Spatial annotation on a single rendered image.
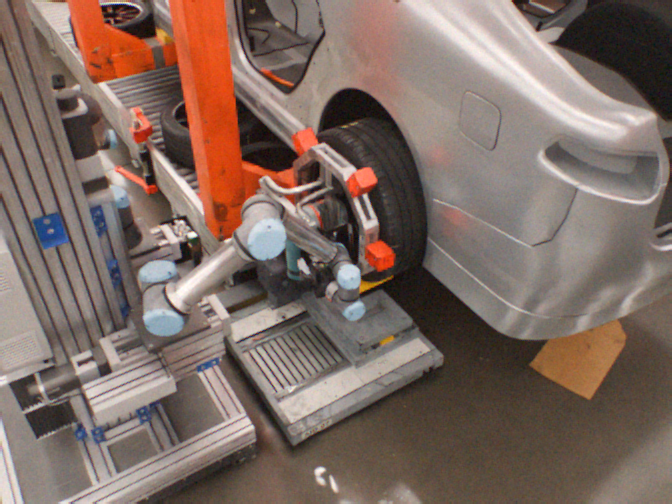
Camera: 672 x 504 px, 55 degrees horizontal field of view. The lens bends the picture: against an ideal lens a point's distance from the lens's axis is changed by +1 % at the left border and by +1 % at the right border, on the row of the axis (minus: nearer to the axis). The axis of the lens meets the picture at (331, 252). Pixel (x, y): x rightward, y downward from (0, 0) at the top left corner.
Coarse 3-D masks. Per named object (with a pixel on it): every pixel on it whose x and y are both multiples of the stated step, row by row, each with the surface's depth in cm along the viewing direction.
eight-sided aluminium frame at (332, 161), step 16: (320, 144) 252; (304, 160) 260; (320, 160) 248; (336, 160) 245; (304, 176) 276; (336, 176) 241; (304, 192) 281; (352, 208) 239; (368, 208) 238; (368, 224) 237; (368, 240) 240
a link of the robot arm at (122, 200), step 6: (114, 186) 243; (114, 192) 240; (120, 192) 240; (126, 192) 242; (120, 198) 238; (126, 198) 241; (120, 204) 238; (126, 204) 241; (120, 210) 239; (126, 210) 242; (120, 216) 241; (126, 216) 243; (132, 216) 247; (126, 222) 244
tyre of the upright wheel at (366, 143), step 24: (360, 120) 259; (384, 120) 255; (336, 144) 250; (360, 144) 241; (384, 144) 243; (312, 168) 276; (360, 168) 240; (384, 168) 237; (408, 168) 240; (312, 192) 284; (384, 192) 235; (408, 192) 239; (384, 216) 238; (408, 216) 240; (384, 240) 244; (408, 240) 244; (408, 264) 257
